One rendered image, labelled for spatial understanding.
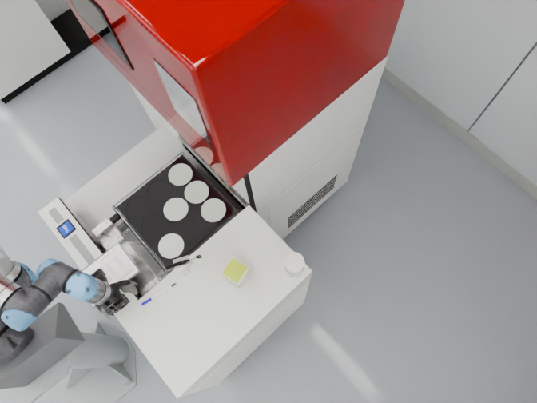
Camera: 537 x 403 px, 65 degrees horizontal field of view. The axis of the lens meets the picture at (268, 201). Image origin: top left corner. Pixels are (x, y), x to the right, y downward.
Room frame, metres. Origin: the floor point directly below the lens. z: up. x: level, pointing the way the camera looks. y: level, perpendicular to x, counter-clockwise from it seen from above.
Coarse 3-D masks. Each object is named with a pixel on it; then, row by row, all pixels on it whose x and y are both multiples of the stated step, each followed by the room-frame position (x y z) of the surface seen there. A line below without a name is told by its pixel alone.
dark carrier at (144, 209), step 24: (168, 168) 0.80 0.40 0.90; (192, 168) 0.79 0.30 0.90; (144, 192) 0.71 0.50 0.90; (168, 192) 0.70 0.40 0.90; (216, 192) 0.67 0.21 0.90; (144, 216) 0.60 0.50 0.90; (192, 216) 0.58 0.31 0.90; (144, 240) 0.50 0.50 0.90; (192, 240) 0.48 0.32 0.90; (168, 264) 0.40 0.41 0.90
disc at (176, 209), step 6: (174, 198) 0.66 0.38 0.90; (180, 198) 0.66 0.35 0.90; (168, 204) 0.64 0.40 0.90; (174, 204) 0.64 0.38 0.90; (180, 204) 0.64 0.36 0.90; (186, 204) 0.63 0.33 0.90; (168, 210) 0.61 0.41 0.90; (174, 210) 0.61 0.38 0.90; (180, 210) 0.61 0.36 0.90; (186, 210) 0.61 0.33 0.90; (168, 216) 0.59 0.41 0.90; (174, 216) 0.59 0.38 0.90; (180, 216) 0.58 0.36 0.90
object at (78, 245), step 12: (48, 204) 0.68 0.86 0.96; (60, 204) 0.68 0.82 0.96; (48, 216) 0.63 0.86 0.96; (60, 216) 0.63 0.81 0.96; (72, 216) 0.62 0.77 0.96; (60, 240) 0.53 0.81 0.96; (72, 240) 0.52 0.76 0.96; (84, 240) 0.51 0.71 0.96; (72, 252) 0.47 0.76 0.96; (84, 252) 0.47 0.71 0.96; (96, 252) 0.46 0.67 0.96; (84, 264) 0.42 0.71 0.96; (132, 300) 0.27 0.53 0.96; (120, 312) 0.23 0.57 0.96
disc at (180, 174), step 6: (174, 168) 0.80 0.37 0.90; (180, 168) 0.80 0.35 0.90; (186, 168) 0.79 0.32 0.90; (174, 174) 0.77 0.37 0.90; (180, 174) 0.77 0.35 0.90; (186, 174) 0.76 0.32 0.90; (192, 174) 0.76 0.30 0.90; (174, 180) 0.74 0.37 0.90; (180, 180) 0.74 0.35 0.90; (186, 180) 0.74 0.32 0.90
